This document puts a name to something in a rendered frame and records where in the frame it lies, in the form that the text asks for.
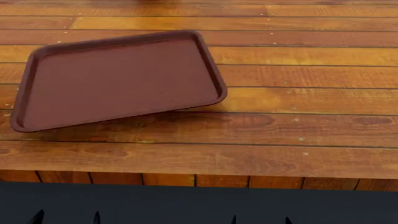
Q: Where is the dark red plastic tray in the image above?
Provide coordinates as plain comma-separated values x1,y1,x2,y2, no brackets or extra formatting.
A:
9,29,228,133

